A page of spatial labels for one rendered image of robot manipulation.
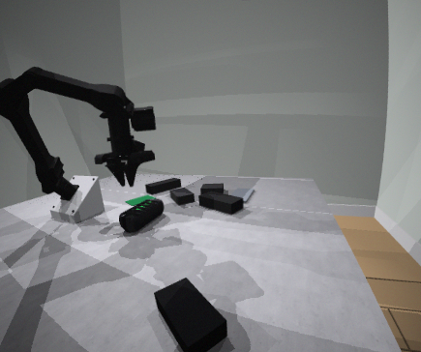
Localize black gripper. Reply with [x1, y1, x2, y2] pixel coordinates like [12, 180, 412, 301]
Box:
[94, 132, 155, 188]

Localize dark grey switch panel with green rocker switches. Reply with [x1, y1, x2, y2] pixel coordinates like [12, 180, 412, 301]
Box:
[119, 198, 165, 233]

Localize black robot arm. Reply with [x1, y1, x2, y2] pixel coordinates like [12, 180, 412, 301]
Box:
[0, 67, 156, 200]

